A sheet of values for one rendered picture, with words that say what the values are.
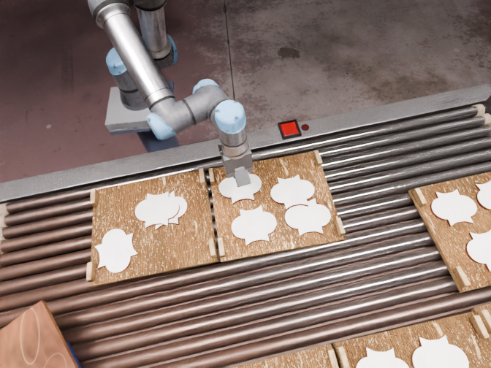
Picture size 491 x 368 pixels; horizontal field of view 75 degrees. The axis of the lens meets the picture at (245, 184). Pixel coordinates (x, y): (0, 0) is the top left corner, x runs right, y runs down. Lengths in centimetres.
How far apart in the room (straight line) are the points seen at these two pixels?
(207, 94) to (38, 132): 228
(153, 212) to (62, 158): 170
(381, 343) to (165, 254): 69
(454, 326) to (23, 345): 117
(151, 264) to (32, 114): 230
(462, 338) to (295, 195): 62
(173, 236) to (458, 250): 91
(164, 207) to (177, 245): 14
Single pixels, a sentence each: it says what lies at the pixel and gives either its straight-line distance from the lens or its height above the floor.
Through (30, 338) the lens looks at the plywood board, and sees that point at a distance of 111.
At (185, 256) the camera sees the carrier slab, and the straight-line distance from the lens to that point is 109.
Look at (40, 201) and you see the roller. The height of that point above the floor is 92.
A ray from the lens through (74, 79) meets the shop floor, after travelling 328.
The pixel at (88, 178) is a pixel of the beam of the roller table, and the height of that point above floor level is 92.
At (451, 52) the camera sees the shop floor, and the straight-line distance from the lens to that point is 340.
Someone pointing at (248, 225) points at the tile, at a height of 95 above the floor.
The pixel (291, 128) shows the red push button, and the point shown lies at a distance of 130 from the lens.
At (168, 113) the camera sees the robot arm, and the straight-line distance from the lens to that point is 86.
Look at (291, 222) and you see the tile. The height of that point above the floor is 95.
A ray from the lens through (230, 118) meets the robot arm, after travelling 80.
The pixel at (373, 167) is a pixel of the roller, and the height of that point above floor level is 92.
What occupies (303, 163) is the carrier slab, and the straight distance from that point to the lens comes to 121.
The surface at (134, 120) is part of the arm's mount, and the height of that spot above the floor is 92.
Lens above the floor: 196
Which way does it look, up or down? 62 degrees down
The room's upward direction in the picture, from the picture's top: 6 degrees counter-clockwise
